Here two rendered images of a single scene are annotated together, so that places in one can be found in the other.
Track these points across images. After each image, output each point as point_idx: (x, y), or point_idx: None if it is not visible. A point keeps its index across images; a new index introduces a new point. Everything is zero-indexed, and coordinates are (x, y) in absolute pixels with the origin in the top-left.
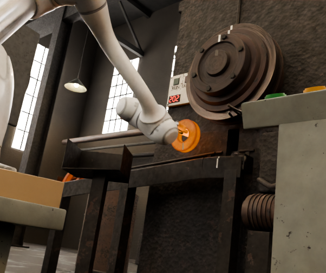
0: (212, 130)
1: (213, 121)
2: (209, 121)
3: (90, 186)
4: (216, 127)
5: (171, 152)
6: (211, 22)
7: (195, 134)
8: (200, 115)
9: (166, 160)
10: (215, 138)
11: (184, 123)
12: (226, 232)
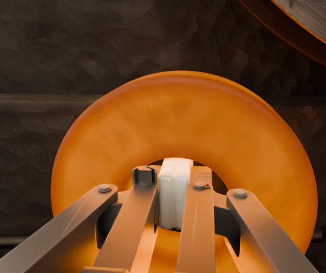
0: (236, 73)
1: None
2: (212, 19)
3: None
4: (259, 58)
5: (32, 193)
6: None
7: (312, 228)
8: None
9: (8, 227)
10: (315, 151)
11: (186, 121)
12: None
